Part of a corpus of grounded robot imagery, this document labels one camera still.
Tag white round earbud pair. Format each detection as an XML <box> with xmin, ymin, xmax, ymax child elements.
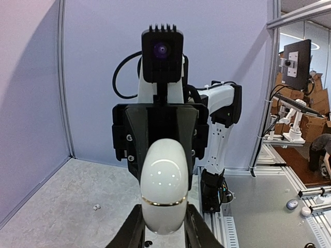
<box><xmin>93</xmin><ymin>204</ymin><xmax>101</xmax><ymax>210</ymax></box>

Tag black earbud centre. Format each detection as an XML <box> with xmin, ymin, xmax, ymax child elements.
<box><xmin>144</xmin><ymin>241</ymin><xmax>153</xmax><ymax>247</ymax></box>

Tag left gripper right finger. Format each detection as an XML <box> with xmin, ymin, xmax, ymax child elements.
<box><xmin>185</xmin><ymin>204</ymin><xmax>224</xmax><ymax>248</ymax></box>

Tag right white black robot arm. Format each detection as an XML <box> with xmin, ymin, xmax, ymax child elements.
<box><xmin>112</xmin><ymin>80</ymin><xmax>242</xmax><ymax>213</ymax></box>

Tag right aluminium frame post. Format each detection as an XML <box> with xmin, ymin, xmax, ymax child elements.
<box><xmin>249</xmin><ymin>0</ymin><xmax>282</xmax><ymax>178</ymax></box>

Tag aluminium front rail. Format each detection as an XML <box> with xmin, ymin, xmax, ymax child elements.
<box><xmin>197</xmin><ymin>166</ymin><xmax>239</xmax><ymax>248</ymax></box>

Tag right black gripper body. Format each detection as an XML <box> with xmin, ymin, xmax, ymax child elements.
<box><xmin>112</xmin><ymin>103</ymin><xmax>209</xmax><ymax>180</ymax></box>

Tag blue grey case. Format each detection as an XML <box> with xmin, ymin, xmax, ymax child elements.
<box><xmin>285</xmin><ymin>199</ymin><xmax>298</xmax><ymax>211</ymax></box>

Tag black monitor on stand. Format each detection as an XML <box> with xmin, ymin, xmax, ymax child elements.
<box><xmin>279</xmin><ymin>39</ymin><xmax>311</xmax><ymax>91</ymax></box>

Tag person bending over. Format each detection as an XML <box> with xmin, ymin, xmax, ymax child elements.
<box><xmin>308</xmin><ymin>133</ymin><xmax>330</xmax><ymax>178</ymax></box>

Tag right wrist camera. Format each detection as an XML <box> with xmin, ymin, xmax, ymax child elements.
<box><xmin>138</xmin><ymin>24</ymin><xmax>185</xmax><ymax>104</ymax></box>

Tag white round case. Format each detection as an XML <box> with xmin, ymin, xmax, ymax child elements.
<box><xmin>300</xmin><ymin>206</ymin><xmax>311</xmax><ymax>216</ymax></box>

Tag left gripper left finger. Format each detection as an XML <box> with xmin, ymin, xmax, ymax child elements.
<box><xmin>106</xmin><ymin>204</ymin><xmax>145</xmax><ymax>248</ymax></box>

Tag white earbud charging case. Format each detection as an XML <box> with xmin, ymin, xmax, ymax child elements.
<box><xmin>140</xmin><ymin>138</ymin><xmax>189</xmax><ymax>235</ymax></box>

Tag cardboard boxes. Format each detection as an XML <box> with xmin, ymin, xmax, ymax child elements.
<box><xmin>279</xmin><ymin>73</ymin><xmax>330</xmax><ymax>135</ymax></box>

